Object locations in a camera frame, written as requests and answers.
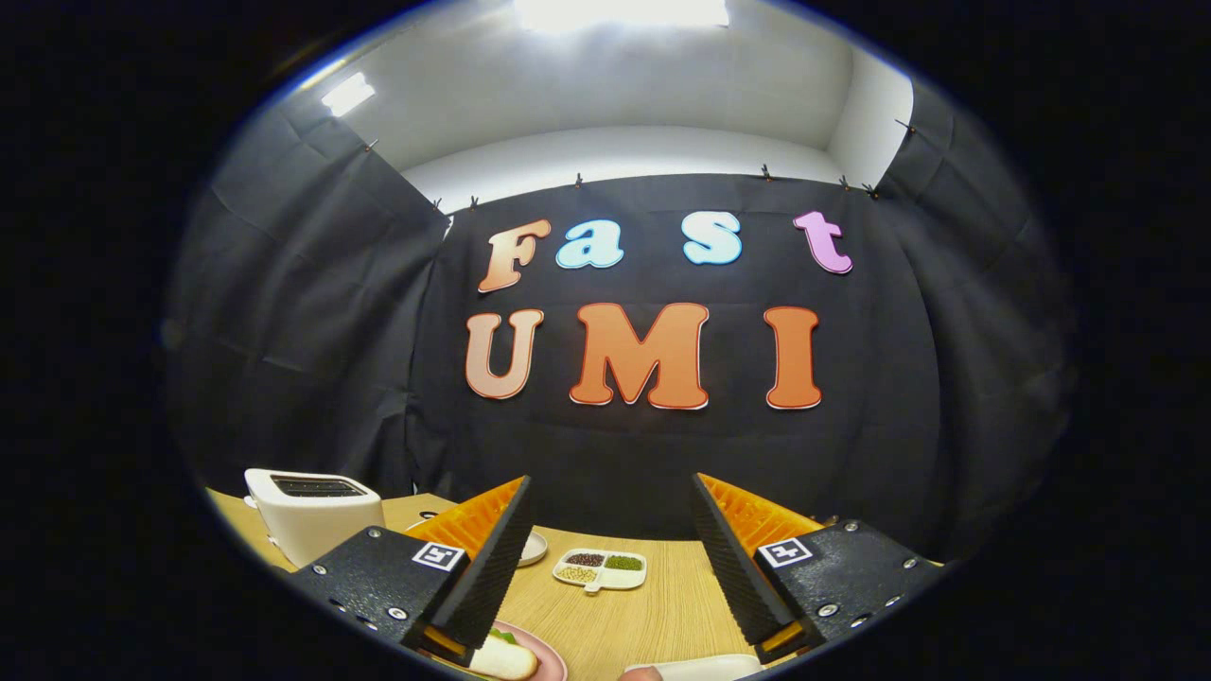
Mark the pink plate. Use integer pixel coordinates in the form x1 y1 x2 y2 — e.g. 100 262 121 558
416 620 569 681

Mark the white divided dish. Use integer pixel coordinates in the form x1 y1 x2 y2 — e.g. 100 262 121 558
553 549 648 594

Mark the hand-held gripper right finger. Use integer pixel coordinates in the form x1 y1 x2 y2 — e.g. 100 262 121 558
689 472 947 665

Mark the toasted bread slice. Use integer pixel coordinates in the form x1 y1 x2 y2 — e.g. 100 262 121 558
468 634 539 681

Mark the large ceiling light panel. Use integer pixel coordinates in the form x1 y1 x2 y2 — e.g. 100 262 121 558
516 0 729 29

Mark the black backdrop cloth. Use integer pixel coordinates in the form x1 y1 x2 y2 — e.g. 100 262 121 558
163 90 1075 568

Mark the small ceiling light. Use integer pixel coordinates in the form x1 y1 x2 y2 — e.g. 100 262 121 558
320 73 377 118

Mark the white toaster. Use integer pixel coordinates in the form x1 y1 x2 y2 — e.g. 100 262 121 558
244 468 386 568

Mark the round white plate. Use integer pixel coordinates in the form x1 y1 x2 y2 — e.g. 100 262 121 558
407 512 549 568

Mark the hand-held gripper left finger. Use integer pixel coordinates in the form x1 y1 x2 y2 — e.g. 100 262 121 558
289 475 534 668

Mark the white rectangular plate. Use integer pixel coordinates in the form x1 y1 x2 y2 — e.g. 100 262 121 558
624 654 765 681

